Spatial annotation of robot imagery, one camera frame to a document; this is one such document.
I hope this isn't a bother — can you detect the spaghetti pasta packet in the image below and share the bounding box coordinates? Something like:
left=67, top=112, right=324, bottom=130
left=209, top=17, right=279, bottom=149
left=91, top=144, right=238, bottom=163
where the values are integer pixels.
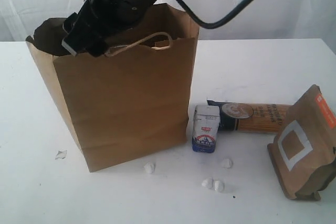
left=207, top=100, right=290, bottom=134

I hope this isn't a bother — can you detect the brown paper bag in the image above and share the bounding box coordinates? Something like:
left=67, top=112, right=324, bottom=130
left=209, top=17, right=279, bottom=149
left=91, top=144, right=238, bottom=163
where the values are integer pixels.
left=26, top=4, right=199, bottom=172

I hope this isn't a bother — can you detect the brown kraft pouch orange label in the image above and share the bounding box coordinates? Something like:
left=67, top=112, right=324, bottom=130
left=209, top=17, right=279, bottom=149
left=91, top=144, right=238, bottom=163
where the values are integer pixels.
left=267, top=84, right=335, bottom=201

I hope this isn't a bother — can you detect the clear plastic scrap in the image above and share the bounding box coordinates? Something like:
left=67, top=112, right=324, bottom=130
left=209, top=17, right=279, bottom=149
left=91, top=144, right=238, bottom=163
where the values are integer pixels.
left=55, top=150, right=67, bottom=160

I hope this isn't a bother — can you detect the small white blue carton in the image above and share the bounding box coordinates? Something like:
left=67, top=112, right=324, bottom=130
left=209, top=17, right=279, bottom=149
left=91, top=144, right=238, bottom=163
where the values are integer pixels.
left=192, top=105, right=220, bottom=153

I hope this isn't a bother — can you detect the white pebble near carton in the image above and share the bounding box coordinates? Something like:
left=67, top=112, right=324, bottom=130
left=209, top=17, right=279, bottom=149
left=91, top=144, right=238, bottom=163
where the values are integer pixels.
left=220, top=158, right=233, bottom=169

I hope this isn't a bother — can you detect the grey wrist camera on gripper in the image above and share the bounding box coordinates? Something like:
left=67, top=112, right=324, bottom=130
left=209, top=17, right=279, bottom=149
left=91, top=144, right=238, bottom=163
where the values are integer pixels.
left=61, top=20, right=90, bottom=56

